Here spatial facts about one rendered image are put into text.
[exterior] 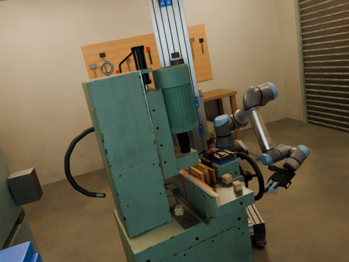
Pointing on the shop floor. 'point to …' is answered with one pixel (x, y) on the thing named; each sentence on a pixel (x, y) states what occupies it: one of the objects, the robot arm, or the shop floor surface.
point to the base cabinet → (214, 248)
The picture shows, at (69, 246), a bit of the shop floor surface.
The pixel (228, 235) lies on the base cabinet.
